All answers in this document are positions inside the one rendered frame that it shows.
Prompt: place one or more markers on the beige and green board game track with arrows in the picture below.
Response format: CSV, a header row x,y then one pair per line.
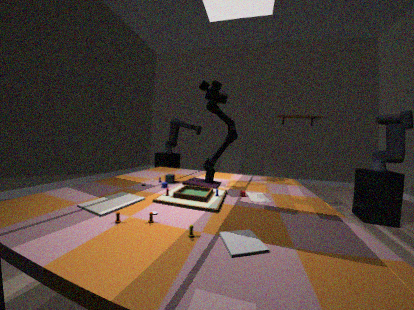
x,y
192,206

